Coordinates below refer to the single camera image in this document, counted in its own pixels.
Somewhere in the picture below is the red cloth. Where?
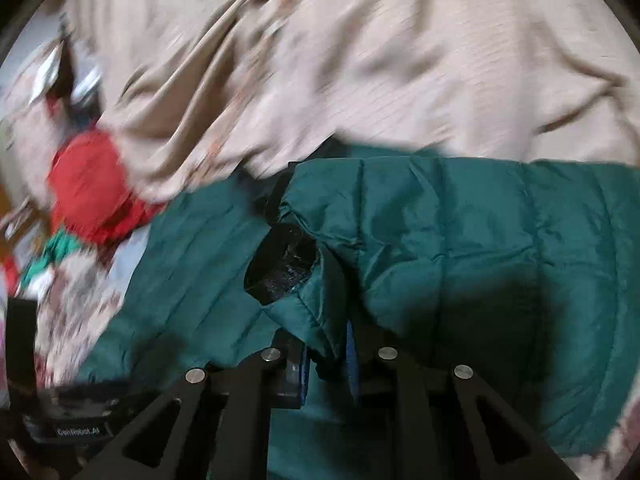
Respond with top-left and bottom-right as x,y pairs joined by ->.
47,129 -> 167,247

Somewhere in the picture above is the dark green puffer jacket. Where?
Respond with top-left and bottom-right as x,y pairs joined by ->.
75,143 -> 640,480

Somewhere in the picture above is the green and white cloth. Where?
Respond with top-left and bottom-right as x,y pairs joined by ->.
22,230 -> 85,287

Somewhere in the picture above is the beige blanket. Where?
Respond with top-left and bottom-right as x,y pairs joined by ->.
65,0 -> 640,211

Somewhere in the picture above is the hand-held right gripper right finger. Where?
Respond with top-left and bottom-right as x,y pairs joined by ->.
346,319 -> 582,480

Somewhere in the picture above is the floral bed sheet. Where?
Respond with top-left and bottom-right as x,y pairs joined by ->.
0,42 -> 640,476

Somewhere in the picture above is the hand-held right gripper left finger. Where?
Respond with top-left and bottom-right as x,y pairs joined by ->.
75,344 -> 308,480

